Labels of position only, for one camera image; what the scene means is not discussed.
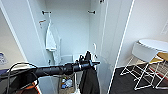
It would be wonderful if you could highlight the yellow bar stool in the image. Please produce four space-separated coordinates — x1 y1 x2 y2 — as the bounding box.
146 51 168 89

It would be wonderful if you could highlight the white inner shelf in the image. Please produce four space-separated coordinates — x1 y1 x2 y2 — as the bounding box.
72 52 88 64

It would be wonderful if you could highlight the white blue bottle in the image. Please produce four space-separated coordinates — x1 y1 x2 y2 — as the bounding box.
65 79 74 88

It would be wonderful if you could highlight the blue wall sticker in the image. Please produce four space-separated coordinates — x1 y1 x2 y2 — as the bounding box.
0 51 8 65

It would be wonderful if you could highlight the white round high table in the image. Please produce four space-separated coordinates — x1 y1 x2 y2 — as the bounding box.
137 38 168 54

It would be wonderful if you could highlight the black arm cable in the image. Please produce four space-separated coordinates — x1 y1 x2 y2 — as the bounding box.
6 61 38 94

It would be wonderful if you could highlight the orange white warning label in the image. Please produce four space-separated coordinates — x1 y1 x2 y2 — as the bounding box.
38 18 47 28

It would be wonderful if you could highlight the black t-shirt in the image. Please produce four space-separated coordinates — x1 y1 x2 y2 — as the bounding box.
78 49 101 94

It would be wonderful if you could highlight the brown storage basket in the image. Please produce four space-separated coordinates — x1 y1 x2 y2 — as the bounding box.
59 75 77 91

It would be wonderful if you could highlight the white hanger with black shirt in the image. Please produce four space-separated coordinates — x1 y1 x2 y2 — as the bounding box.
91 42 98 59

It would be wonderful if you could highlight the orange metal frame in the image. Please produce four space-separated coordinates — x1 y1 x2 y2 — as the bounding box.
25 83 38 91

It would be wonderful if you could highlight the white wardrobe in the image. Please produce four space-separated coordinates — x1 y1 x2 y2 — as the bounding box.
28 0 111 94

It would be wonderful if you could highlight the white t-shirt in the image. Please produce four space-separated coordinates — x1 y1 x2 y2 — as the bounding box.
45 21 62 65

